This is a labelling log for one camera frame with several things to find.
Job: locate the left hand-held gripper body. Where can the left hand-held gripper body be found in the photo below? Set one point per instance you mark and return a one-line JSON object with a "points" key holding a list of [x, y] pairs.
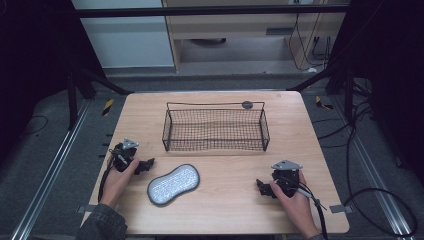
{"points": [[124, 154]]}

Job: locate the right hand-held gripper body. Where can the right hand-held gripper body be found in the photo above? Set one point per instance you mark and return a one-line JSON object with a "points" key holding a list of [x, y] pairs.
{"points": [[287, 178]]}

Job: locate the person's left hand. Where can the person's left hand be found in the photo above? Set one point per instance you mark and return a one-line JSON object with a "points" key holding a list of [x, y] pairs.
{"points": [[116, 181]]}

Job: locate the person's right hand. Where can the person's right hand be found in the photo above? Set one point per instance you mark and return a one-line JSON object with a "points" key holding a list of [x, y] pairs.
{"points": [[296, 210]]}

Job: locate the grey oval textured pad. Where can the grey oval textured pad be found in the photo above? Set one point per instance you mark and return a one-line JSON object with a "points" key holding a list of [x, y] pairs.
{"points": [[173, 184]]}

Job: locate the yellow black striped tape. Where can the yellow black striped tape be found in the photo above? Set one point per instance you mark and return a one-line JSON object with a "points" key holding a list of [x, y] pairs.
{"points": [[322, 103], [107, 107]]}

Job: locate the grey tape piece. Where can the grey tape piece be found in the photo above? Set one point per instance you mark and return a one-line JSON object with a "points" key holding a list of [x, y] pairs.
{"points": [[85, 209], [340, 209]]}

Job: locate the black metal stand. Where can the black metal stand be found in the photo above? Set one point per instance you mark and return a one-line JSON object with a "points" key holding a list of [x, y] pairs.
{"points": [[340, 80], [77, 90]]}

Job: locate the white cabinet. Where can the white cabinet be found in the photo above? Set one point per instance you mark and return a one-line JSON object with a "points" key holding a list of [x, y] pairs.
{"points": [[126, 40]]}

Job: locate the light wooden desk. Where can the light wooden desk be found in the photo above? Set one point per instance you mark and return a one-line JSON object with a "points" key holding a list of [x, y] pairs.
{"points": [[240, 30]]}

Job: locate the aluminium floor rail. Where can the aluminium floor rail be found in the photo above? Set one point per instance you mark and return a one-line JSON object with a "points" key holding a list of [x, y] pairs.
{"points": [[50, 173], [370, 166]]}

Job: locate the black horizontal frame bar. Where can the black horizontal frame bar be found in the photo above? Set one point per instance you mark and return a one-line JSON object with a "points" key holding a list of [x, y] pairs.
{"points": [[206, 11]]}

